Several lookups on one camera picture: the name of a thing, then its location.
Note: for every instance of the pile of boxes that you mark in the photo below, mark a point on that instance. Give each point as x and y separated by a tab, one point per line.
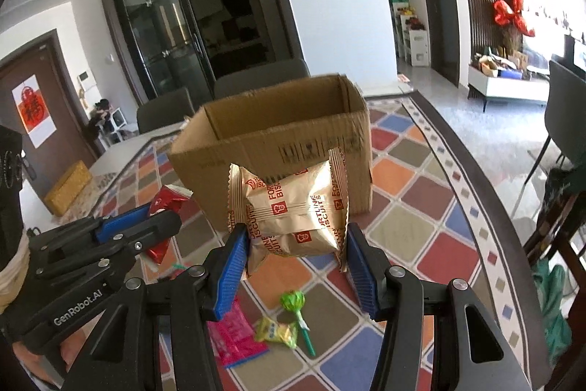
496	63

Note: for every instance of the dark interior door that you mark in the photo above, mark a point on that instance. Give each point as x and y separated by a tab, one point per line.
437	6

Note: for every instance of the dark wooden chair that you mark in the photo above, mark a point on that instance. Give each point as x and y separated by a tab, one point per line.
549	230

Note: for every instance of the green lollipop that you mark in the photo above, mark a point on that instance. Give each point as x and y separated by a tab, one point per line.
293	301

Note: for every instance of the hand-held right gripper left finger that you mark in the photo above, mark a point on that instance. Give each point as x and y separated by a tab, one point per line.
225	276

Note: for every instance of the dark green printed cloth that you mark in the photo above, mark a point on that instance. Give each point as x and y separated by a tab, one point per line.
563	182

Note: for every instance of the white wall intercom panel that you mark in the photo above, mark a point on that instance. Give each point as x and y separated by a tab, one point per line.
83	78

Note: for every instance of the grey upholstered chair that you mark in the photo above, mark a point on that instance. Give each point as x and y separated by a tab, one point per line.
165	111
261	77

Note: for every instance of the white shelf unit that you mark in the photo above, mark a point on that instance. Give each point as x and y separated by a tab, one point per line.
416	47

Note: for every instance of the yellow-green candy packet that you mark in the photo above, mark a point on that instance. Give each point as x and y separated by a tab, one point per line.
274	332

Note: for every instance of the red paper door poster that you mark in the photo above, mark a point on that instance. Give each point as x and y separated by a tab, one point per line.
34	111

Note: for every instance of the gold biscuit packet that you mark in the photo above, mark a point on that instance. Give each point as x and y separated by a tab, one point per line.
288	207

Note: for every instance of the pink snack packet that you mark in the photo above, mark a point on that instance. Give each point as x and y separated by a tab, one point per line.
233	336

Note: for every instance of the red bow balloon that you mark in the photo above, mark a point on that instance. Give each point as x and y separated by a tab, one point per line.
508	13

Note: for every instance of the white low cubby shelf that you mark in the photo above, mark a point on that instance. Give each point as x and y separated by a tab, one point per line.
120	125

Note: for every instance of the person's left hand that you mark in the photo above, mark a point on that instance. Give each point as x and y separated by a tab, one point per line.
75	347

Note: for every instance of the dark glass double doors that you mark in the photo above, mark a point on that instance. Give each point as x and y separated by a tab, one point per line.
160	29

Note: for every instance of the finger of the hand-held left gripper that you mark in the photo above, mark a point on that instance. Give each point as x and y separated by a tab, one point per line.
146	235
123	221

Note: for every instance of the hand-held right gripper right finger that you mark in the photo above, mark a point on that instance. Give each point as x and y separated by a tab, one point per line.
361	276

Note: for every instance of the white low cabinet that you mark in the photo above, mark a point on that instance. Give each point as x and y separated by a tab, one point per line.
508	86

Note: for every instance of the dark grey dining chair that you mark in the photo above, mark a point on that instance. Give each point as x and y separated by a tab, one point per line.
565	93

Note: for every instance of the red and white snack packet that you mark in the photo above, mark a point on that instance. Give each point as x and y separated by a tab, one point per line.
167	201

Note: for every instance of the brown cardboard box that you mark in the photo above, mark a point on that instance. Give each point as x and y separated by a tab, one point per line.
256	143

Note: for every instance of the brown entrance door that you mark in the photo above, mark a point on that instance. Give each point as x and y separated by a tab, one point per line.
59	65

